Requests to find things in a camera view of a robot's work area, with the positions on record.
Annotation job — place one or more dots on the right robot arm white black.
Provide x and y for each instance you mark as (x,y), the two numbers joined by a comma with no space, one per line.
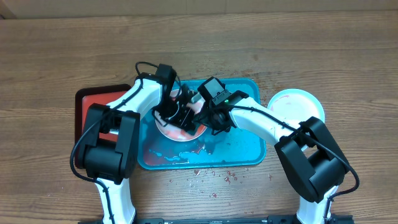
(313,162)

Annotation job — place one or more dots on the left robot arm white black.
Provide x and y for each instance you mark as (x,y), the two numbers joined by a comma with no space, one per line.
(106,152)

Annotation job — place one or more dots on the light blue plate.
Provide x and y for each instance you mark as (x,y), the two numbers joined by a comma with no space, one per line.
(296,104)

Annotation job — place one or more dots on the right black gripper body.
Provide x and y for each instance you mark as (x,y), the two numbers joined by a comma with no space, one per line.
(211,120)

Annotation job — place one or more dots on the teal plastic tray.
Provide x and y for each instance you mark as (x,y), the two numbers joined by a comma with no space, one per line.
(204,150)

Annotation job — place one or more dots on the red tray with black rim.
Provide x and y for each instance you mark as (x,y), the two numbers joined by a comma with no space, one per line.
(102,95)

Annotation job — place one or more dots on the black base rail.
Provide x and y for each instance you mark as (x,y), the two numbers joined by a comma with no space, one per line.
(245,219)

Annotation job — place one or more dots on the white plate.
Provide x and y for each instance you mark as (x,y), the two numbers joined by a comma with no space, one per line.
(176,134)

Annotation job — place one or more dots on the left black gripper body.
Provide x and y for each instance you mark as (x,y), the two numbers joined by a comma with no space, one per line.
(171,112)

